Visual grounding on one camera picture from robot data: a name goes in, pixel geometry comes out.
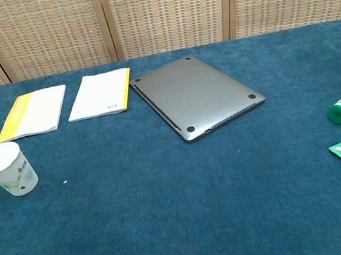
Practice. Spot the woven bamboo folding screen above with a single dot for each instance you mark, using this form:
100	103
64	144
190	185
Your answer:
151	13

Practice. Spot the white notebook with yellow spine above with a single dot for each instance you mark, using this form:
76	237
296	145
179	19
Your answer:
99	95

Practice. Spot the blue table cloth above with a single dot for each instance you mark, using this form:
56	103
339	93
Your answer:
179	181

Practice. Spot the grey closed laptop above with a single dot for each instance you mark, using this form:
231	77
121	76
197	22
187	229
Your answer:
196	95

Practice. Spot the notebook with wide yellow band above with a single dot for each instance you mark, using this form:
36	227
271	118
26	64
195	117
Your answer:
37	112

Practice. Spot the white printed paper cup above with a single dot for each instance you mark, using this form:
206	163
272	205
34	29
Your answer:
8	172

